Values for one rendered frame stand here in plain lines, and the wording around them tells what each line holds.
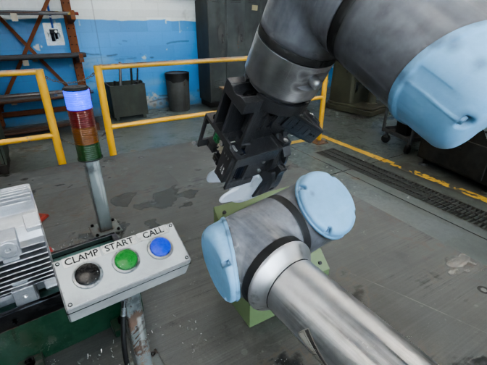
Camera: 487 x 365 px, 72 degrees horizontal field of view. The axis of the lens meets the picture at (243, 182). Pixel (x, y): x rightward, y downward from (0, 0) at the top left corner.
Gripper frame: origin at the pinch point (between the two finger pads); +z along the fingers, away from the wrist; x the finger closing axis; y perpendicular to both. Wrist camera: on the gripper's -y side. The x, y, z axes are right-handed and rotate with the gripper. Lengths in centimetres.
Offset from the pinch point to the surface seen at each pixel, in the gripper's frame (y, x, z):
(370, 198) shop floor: -208, -35, 152
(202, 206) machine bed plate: -21, -28, 56
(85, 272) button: 21.7, 0.3, 7.3
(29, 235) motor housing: 26.9, -13.1, 16.9
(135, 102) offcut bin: -133, -359, 312
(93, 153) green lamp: 9, -42, 35
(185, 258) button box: 8.9, 3.3, 8.1
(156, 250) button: 12.4, 0.8, 7.4
